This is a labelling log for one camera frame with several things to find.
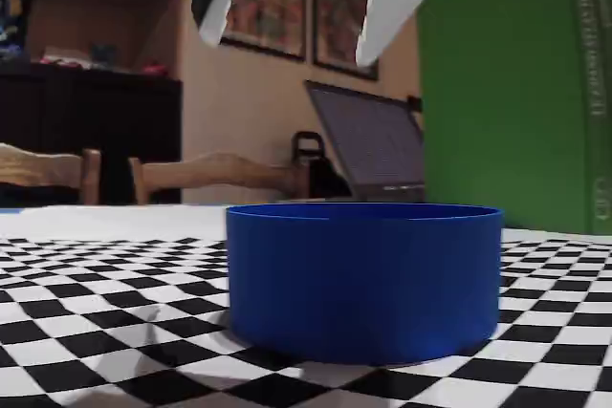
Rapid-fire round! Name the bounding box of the wide black framed picture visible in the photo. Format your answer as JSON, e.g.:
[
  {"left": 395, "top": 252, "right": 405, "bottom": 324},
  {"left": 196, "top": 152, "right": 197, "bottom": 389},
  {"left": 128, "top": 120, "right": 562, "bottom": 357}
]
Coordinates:
[{"left": 217, "top": 0, "right": 307, "bottom": 63}]

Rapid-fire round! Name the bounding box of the open grey laptop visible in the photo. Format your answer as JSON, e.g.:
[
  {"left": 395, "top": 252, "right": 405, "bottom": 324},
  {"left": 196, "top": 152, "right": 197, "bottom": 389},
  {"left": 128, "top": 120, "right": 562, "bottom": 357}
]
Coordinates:
[{"left": 304, "top": 79, "right": 426, "bottom": 202}]

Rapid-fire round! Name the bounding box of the black sideboard cabinet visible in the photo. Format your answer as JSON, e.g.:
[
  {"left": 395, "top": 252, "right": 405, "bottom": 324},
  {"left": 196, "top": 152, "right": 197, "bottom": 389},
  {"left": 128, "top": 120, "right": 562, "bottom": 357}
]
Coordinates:
[{"left": 0, "top": 61, "right": 184, "bottom": 208}]

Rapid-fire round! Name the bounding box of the wooden chair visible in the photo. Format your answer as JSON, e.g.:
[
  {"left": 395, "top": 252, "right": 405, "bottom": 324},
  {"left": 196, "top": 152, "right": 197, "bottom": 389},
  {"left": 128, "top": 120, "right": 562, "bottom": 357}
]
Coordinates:
[
  {"left": 127, "top": 151, "right": 312, "bottom": 205},
  {"left": 0, "top": 142, "right": 102, "bottom": 206}
]

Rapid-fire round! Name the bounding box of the black bag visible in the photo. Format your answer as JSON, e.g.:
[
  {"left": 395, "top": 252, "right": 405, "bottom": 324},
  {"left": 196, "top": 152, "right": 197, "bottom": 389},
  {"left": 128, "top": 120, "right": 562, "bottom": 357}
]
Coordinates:
[{"left": 290, "top": 130, "right": 355, "bottom": 199}]

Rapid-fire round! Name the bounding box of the narrow black framed picture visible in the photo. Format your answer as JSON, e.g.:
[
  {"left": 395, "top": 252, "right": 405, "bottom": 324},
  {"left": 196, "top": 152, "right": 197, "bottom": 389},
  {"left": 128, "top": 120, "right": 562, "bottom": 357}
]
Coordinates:
[{"left": 313, "top": 0, "right": 380, "bottom": 82}]

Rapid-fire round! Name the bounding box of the blue round box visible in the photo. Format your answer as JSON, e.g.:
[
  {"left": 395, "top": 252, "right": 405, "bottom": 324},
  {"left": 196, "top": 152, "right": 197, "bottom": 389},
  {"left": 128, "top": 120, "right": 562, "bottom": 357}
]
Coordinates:
[{"left": 225, "top": 204, "right": 506, "bottom": 367}]

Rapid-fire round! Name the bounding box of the long pink item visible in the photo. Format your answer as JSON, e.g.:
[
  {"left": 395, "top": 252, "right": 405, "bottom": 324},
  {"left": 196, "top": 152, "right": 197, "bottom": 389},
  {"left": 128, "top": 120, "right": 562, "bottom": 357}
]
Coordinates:
[{"left": 39, "top": 54, "right": 93, "bottom": 68}]

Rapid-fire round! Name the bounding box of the black white checkered sheet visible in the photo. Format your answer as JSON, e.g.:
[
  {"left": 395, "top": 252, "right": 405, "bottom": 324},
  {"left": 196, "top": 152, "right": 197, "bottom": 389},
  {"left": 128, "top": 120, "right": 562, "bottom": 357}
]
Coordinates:
[{"left": 0, "top": 204, "right": 612, "bottom": 408}]

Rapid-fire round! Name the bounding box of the small dark blue glass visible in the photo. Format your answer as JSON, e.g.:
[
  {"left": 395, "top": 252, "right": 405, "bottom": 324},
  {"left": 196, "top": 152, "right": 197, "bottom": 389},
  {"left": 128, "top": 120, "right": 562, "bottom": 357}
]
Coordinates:
[{"left": 89, "top": 42, "right": 119, "bottom": 66}]

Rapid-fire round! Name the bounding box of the blue toy figure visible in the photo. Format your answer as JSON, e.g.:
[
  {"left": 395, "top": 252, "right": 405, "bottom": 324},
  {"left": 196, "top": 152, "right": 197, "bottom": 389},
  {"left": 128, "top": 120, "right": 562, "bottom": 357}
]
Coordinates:
[{"left": 0, "top": 0, "right": 31, "bottom": 61}]

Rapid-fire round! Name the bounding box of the large green book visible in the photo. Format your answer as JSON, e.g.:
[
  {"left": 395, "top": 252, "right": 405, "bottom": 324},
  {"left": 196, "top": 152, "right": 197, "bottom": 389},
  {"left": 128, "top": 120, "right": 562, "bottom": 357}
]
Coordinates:
[{"left": 414, "top": 0, "right": 612, "bottom": 236}]

